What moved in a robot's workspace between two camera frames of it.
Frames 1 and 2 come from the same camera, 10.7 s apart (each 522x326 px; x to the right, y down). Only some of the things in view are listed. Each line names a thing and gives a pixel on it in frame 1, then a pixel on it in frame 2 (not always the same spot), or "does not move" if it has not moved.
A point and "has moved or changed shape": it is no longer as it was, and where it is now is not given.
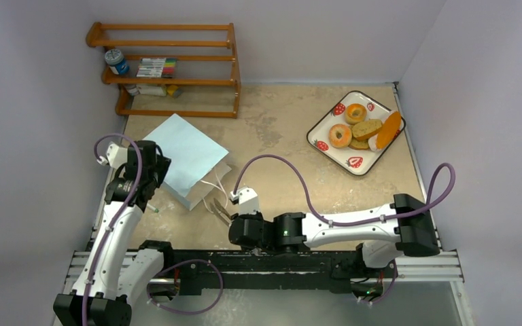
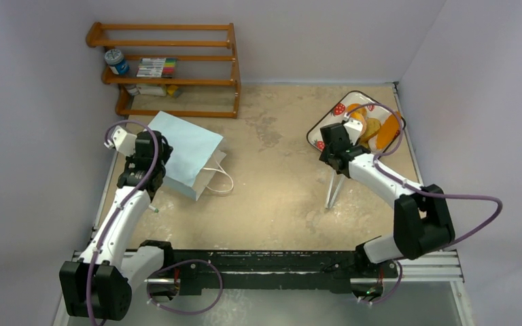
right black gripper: (234, 225) → (333, 140)
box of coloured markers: (158, 67) does not move
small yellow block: (171, 89) does not move
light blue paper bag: (197, 163) has moved or changed shape
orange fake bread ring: (352, 119) does not move
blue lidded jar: (115, 59) does not move
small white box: (151, 90) does not move
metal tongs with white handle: (221, 212) → (329, 202)
